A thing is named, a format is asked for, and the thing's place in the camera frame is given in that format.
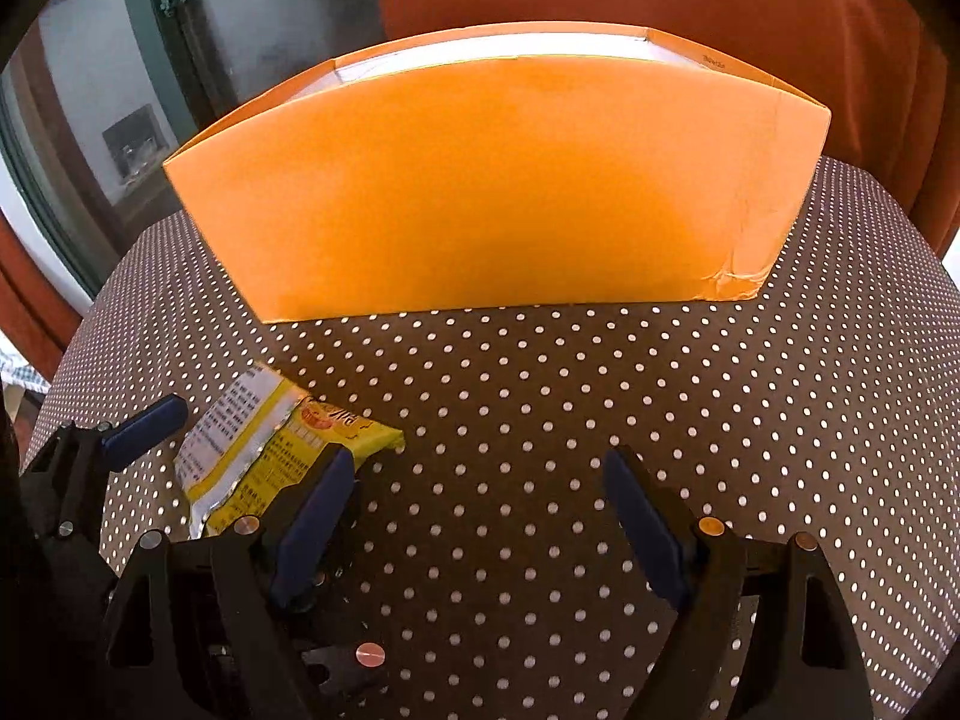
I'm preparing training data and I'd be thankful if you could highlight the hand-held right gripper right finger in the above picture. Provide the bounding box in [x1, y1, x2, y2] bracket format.
[604, 446, 875, 720]

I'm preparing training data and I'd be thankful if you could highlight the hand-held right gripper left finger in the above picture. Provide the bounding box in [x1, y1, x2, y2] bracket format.
[101, 447, 357, 720]

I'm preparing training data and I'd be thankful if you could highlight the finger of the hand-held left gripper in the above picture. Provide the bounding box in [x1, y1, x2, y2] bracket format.
[296, 637, 391, 702]
[30, 394, 190, 541]

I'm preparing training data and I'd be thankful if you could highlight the small yellow snack packet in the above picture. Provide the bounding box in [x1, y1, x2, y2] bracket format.
[174, 361, 406, 541]

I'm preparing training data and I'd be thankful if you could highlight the orange cardboard box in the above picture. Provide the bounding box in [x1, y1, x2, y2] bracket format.
[161, 26, 832, 325]

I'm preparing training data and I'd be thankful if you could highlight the patterned white cloth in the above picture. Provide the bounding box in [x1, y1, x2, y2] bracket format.
[0, 341, 52, 397]

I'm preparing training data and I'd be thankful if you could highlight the narrow rust red curtain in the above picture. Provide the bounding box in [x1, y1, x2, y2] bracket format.
[0, 225, 98, 383]

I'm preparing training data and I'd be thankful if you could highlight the brown polka dot tablecloth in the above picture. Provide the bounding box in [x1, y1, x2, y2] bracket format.
[19, 154, 960, 720]

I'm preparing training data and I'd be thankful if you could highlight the green framed glass door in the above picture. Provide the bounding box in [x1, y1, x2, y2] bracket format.
[0, 0, 387, 301]

